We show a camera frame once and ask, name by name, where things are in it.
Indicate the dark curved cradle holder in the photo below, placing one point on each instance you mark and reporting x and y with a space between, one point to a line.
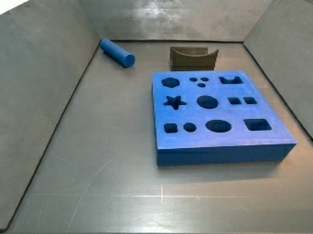
191 58

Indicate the blue cylinder peg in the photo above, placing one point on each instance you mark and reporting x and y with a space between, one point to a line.
118 53

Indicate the blue shape sorter block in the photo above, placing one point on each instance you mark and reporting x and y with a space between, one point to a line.
213 119

